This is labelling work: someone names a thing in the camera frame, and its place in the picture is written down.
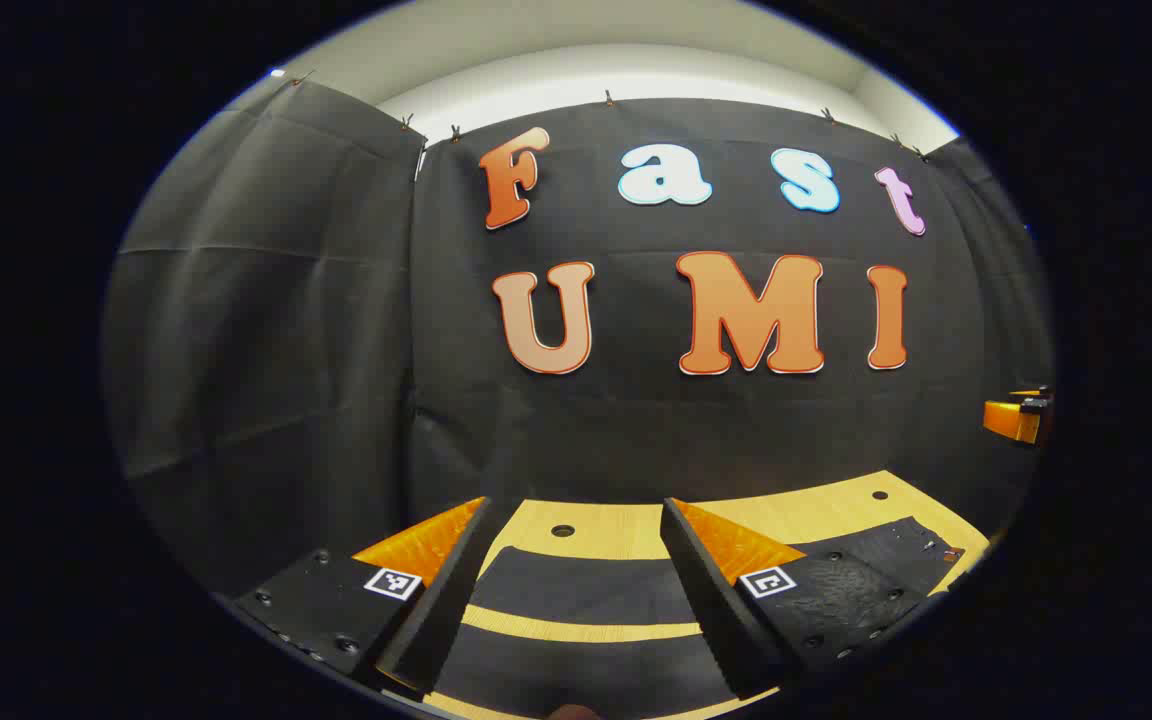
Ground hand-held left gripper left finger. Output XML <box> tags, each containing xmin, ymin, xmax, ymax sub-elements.
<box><xmin>234</xmin><ymin>495</ymin><xmax>497</xmax><ymax>698</ymax></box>

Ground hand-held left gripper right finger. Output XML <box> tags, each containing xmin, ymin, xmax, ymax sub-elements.
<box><xmin>660</xmin><ymin>496</ymin><xmax>929</xmax><ymax>701</ymax></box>

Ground dark denim jeans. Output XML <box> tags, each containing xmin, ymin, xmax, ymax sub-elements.
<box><xmin>426</xmin><ymin>515</ymin><xmax>967</xmax><ymax>720</ymax></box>

